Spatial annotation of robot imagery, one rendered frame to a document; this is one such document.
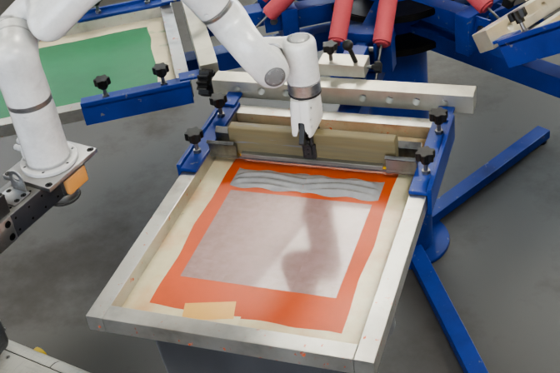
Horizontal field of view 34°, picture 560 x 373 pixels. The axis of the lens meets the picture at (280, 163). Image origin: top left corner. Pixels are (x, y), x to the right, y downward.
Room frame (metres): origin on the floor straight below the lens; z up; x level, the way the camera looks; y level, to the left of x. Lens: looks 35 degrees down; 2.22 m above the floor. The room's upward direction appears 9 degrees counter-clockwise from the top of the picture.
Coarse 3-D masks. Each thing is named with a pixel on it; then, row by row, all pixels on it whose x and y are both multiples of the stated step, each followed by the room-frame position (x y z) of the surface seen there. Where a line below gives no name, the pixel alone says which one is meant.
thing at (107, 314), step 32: (320, 128) 1.91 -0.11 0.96; (352, 128) 1.87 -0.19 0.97; (384, 128) 1.84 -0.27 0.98; (416, 128) 1.81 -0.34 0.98; (192, 192) 1.72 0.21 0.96; (160, 224) 1.58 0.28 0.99; (416, 224) 1.45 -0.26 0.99; (128, 256) 1.48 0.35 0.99; (128, 288) 1.41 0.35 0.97; (384, 288) 1.27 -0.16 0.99; (96, 320) 1.31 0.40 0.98; (128, 320) 1.29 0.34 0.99; (160, 320) 1.28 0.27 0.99; (192, 320) 1.27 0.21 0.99; (384, 320) 1.19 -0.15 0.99; (256, 352) 1.18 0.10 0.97; (288, 352) 1.16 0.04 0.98; (320, 352) 1.14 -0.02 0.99; (352, 352) 1.12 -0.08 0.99
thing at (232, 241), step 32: (256, 160) 1.82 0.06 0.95; (224, 192) 1.71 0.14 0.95; (256, 192) 1.69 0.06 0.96; (288, 192) 1.67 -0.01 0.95; (224, 224) 1.59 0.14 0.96; (256, 224) 1.57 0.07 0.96; (192, 256) 1.49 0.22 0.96; (224, 256) 1.48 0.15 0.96; (256, 256) 1.46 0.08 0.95; (160, 288) 1.41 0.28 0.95; (192, 288) 1.39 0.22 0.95; (224, 288) 1.38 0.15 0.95
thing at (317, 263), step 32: (384, 192) 1.62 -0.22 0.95; (288, 224) 1.55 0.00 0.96; (320, 224) 1.54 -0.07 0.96; (352, 224) 1.52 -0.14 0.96; (288, 256) 1.45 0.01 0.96; (320, 256) 1.43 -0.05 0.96; (352, 256) 1.42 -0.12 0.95; (256, 288) 1.37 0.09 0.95; (288, 288) 1.35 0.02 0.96; (320, 288) 1.34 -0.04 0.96; (352, 288) 1.32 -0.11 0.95; (288, 320) 1.26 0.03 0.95; (320, 320) 1.25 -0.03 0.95
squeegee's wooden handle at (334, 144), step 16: (240, 128) 1.81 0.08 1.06; (256, 128) 1.80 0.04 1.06; (272, 128) 1.79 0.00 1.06; (288, 128) 1.78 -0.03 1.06; (240, 144) 1.81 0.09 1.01; (256, 144) 1.80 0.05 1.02; (272, 144) 1.78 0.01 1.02; (288, 144) 1.76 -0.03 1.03; (320, 144) 1.73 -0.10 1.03; (336, 144) 1.72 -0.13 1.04; (352, 144) 1.70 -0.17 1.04; (368, 144) 1.69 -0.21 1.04; (384, 144) 1.67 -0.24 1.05; (352, 160) 1.70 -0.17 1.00; (368, 160) 1.69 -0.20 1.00; (384, 160) 1.67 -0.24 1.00
